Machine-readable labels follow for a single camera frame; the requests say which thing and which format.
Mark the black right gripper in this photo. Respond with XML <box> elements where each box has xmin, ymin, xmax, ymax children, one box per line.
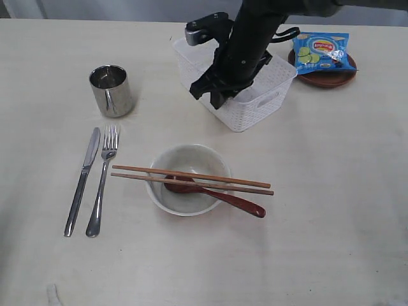
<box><xmin>189</xmin><ymin>18</ymin><xmax>274</xmax><ymax>110</ymax></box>

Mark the white perforated plastic basket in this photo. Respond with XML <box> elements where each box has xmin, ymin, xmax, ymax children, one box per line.
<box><xmin>173</xmin><ymin>38</ymin><xmax>297</xmax><ymax>133</ymax></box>

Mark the white speckled ceramic bowl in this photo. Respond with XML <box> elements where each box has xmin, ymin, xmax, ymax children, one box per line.
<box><xmin>146</xmin><ymin>144</ymin><xmax>231</xmax><ymax>217</ymax></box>

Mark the brown wooden chopstick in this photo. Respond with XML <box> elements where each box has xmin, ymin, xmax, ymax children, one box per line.
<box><xmin>112</xmin><ymin>165</ymin><xmax>271</xmax><ymax>189</ymax></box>
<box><xmin>110</xmin><ymin>172</ymin><xmax>274</xmax><ymax>196</ymax></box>

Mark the shiny steel cup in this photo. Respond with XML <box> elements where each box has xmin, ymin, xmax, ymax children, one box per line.
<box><xmin>89</xmin><ymin>64</ymin><xmax>135</xmax><ymax>118</ymax></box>

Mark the red-brown wooden spoon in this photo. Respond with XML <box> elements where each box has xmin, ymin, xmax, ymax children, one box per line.
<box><xmin>164</xmin><ymin>183</ymin><xmax>266</xmax><ymax>218</ymax></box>

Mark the blue chips snack bag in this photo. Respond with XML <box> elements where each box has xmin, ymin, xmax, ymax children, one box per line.
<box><xmin>292</xmin><ymin>32</ymin><xmax>356</xmax><ymax>75</ymax></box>

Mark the silver metal fork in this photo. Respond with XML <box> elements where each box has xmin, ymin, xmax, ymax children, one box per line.
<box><xmin>85</xmin><ymin>124</ymin><xmax>119</xmax><ymax>238</ymax></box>

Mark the brown wooden plate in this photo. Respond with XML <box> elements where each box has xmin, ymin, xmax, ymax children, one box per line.
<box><xmin>296</xmin><ymin>55</ymin><xmax>357</xmax><ymax>89</ymax></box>

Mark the silver table knife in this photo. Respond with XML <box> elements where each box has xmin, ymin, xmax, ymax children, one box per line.
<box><xmin>64</xmin><ymin>127</ymin><xmax>101</xmax><ymax>237</ymax></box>

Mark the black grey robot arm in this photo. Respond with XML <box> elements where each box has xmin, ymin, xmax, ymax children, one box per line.
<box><xmin>185</xmin><ymin>0</ymin><xmax>407</xmax><ymax>109</ymax></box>

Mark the grey curtain backdrop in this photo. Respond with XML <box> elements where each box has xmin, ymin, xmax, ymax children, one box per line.
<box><xmin>1</xmin><ymin>0</ymin><xmax>407</xmax><ymax>26</ymax></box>

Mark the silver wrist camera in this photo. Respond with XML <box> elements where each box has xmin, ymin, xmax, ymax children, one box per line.
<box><xmin>185</xmin><ymin>12</ymin><xmax>233</xmax><ymax>46</ymax></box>

